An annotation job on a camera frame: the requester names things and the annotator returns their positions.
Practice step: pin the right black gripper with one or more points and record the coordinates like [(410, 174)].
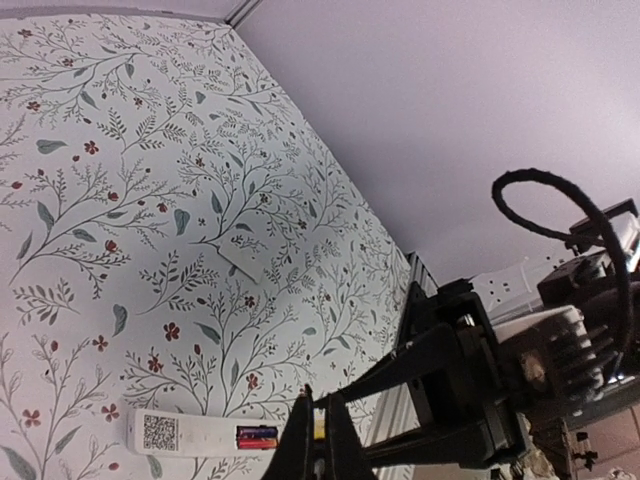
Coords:
[(464, 411)]

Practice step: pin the white air conditioner remote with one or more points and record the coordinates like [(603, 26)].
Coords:
[(166, 434)]

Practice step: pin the white battery cover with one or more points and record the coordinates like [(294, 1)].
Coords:
[(246, 254)]

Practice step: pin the yellow handled screwdriver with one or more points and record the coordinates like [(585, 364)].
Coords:
[(319, 424)]

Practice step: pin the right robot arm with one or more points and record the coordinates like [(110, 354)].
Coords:
[(555, 360)]

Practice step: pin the red black battery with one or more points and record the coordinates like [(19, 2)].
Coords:
[(257, 437)]

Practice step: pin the floral patterned table mat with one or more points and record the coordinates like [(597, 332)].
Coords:
[(131, 147)]

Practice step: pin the right aluminium frame post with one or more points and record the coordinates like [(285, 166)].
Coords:
[(241, 11)]

